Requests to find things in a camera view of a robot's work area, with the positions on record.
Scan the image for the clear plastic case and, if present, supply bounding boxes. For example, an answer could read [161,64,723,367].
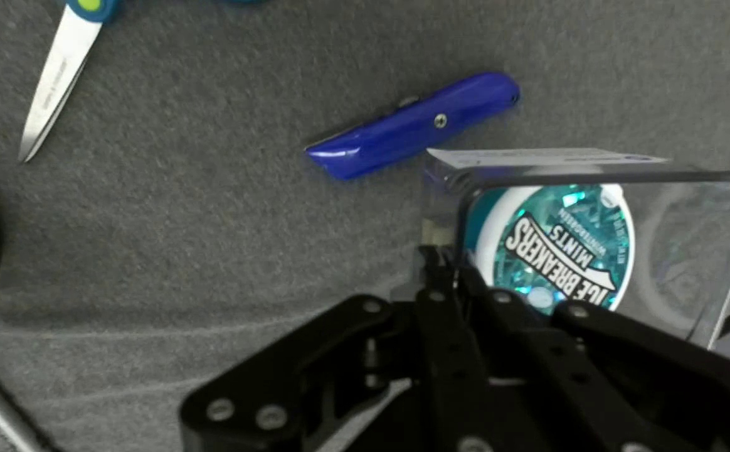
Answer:
[420,145,730,351]

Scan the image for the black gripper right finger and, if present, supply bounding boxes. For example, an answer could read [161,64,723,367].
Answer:
[462,263,730,452]

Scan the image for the grey table cloth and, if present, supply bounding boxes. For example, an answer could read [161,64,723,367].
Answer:
[0,0,730,452]

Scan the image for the blue round mints tin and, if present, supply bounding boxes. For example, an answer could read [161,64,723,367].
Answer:
[466,180,639,317]

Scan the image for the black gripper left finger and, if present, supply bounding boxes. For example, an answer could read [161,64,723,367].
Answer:
[179,243,505,452]

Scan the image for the scissors with blue green handle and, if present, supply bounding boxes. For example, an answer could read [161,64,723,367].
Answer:
[15,0,124,165]

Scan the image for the blue utility knife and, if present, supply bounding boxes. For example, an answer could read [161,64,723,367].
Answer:
[303,68,521,182]

